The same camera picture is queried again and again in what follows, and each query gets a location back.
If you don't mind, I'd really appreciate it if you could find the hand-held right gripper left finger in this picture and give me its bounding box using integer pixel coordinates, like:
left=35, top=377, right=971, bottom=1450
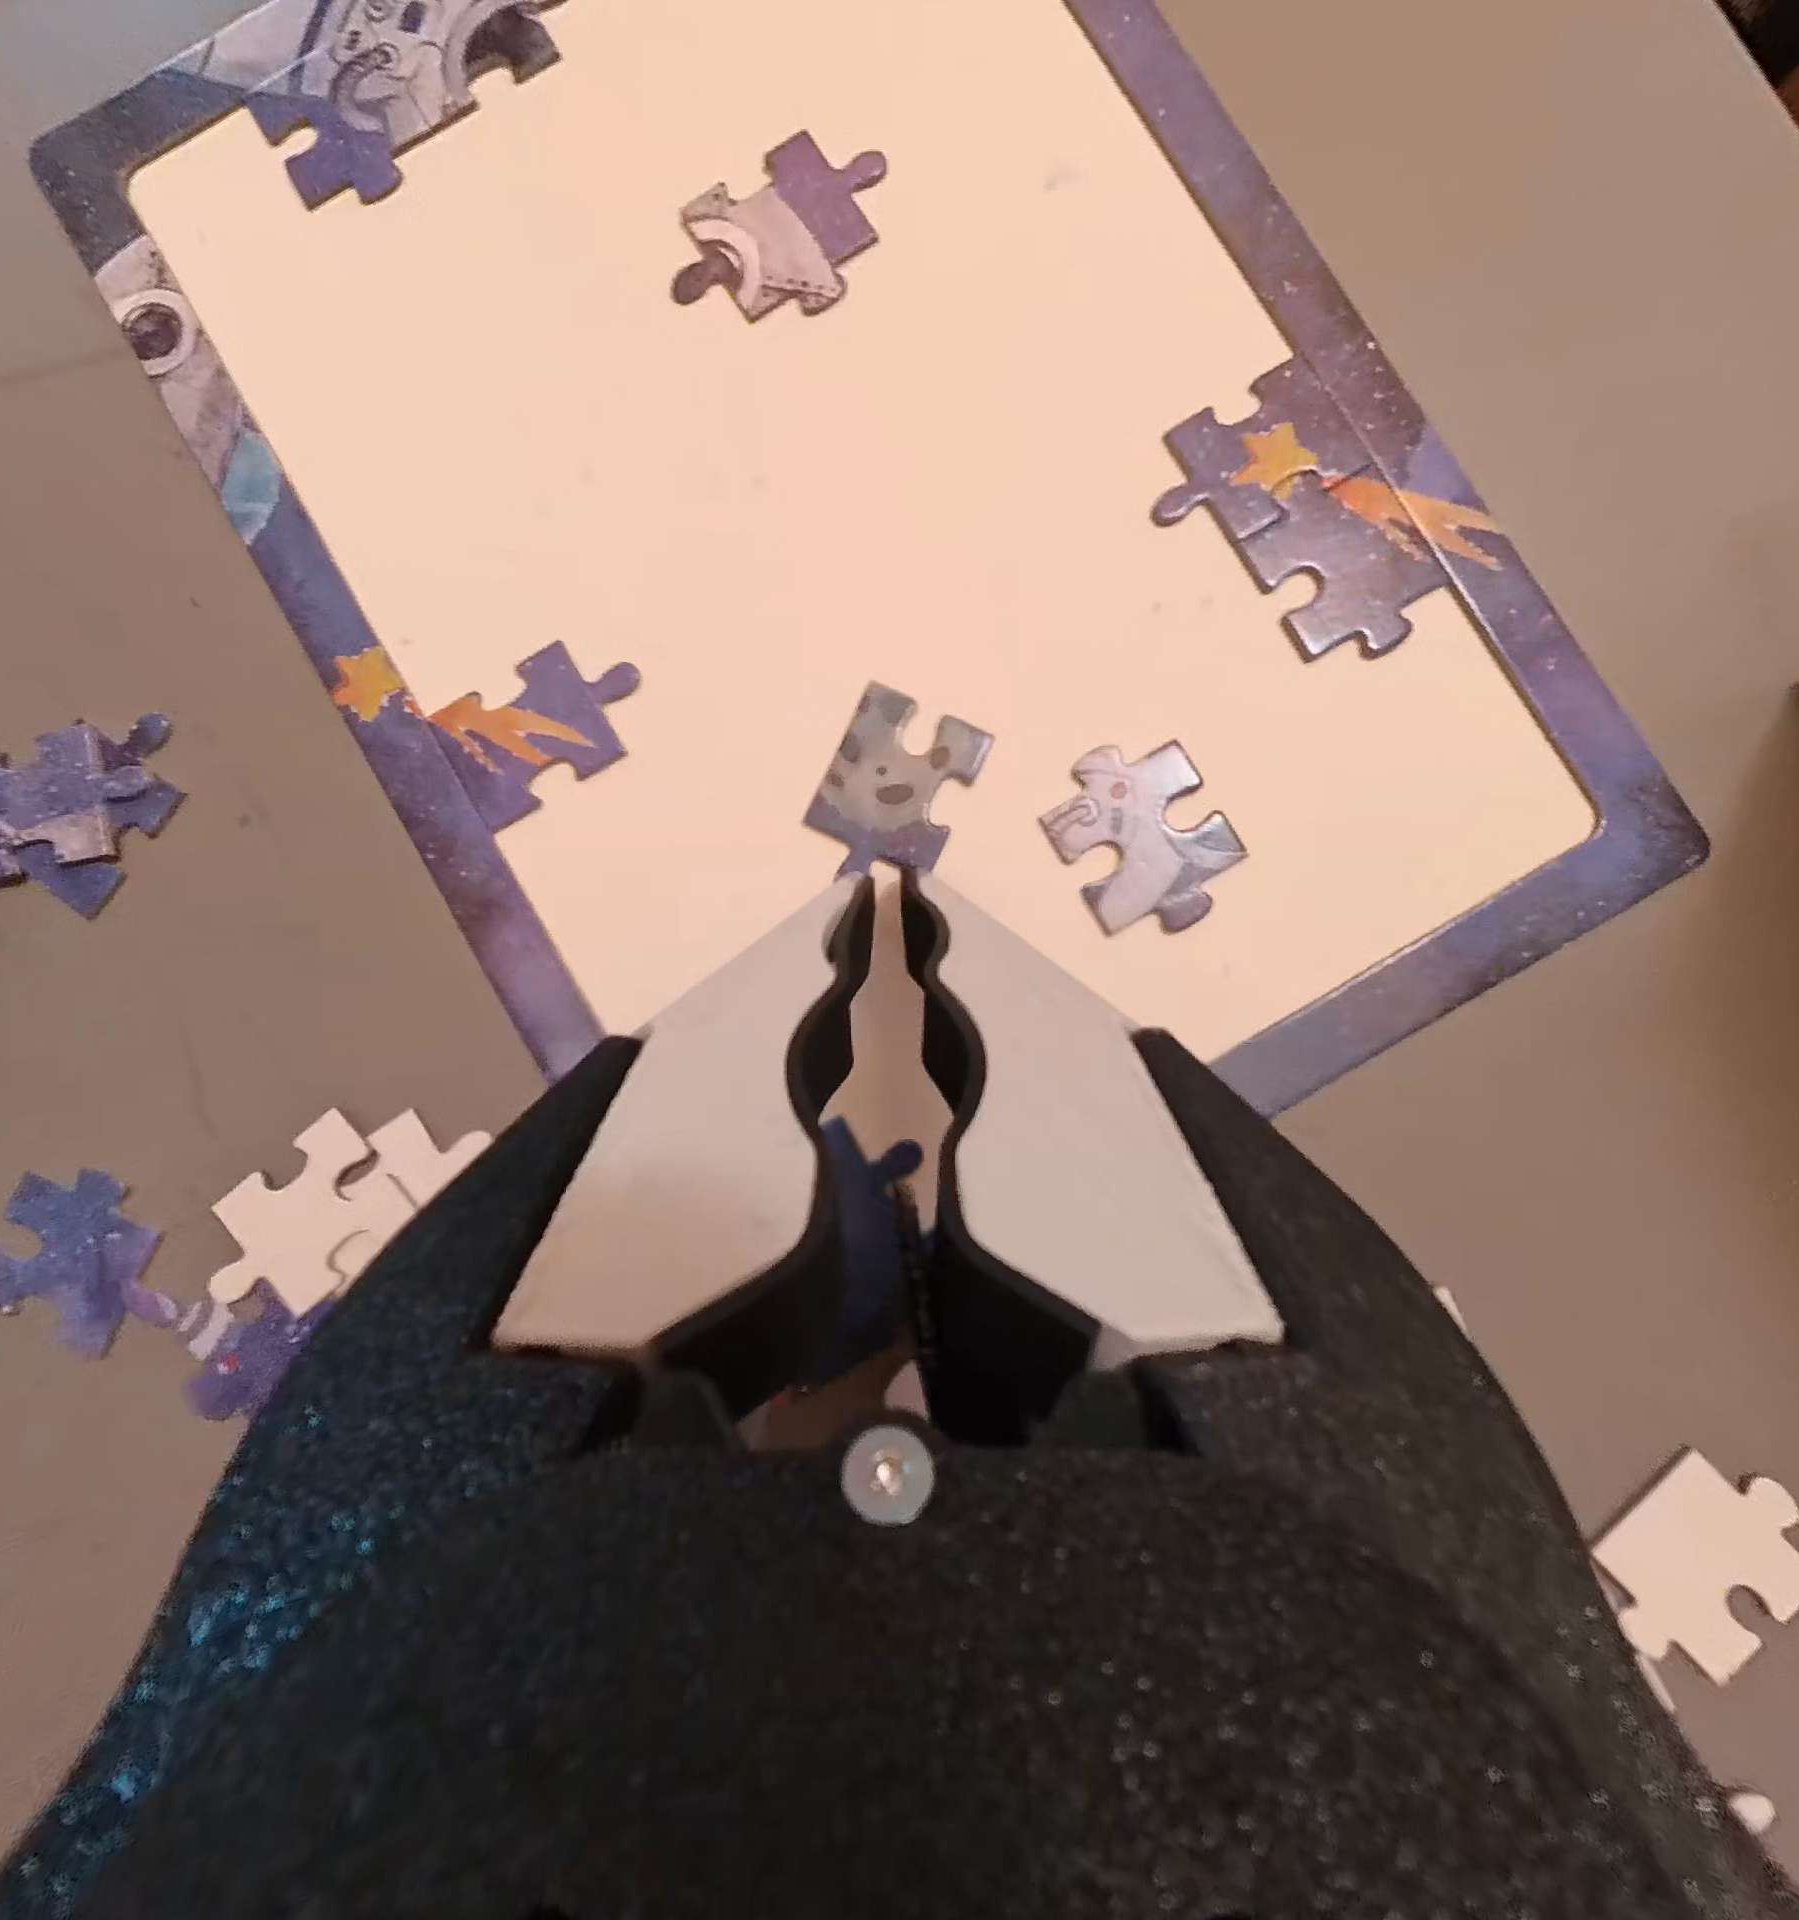
left=489, top=872, right=880, bottom=1415

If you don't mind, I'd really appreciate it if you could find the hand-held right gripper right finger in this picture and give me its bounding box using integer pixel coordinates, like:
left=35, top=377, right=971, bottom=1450
left=899, top=871, right=1285, bottom=1424

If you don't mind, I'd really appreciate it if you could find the grey blue puzzle piece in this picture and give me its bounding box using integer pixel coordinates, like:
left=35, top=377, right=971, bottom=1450
left=1038, top=739, right=1248, bottom=934

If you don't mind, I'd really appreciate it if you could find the pile of jigsaw puzzle pieces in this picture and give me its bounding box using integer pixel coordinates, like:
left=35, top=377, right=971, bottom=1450
left=0, top=1107, right=1799, bottom=1838

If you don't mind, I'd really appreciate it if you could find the cratered moon puzzle piece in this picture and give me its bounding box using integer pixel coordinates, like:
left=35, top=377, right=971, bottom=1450
left=804, top=682, right=995, bottom=879

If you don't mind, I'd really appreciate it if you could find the blue framed puzzle board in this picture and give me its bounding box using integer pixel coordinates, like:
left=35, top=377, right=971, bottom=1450
left=28, top=0, right=1711, bottom=1120

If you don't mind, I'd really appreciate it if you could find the blue star puzzle piece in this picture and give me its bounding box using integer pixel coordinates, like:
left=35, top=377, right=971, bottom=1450
left=1150, top=363, right=1382, bottom=549

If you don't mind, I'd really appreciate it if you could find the purple grey puzzle piece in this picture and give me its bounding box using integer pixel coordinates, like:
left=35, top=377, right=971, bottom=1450
left=671, top=133, right=888, bottom=319

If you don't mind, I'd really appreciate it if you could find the blue astronaut puzzle piece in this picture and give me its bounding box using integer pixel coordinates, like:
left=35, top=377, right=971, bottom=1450
left=244, top=29, right=464, bottom=212

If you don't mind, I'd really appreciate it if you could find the grey desk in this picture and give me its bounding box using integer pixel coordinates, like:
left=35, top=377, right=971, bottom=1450
left=0, top=0, right=1799, bottom=1893

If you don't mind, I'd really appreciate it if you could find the blue comet puzzle piece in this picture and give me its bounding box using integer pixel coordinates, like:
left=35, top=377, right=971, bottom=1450
left=1236, top=450, right=1502, bottom=665
left=426, top=641, right=644, bottom=840

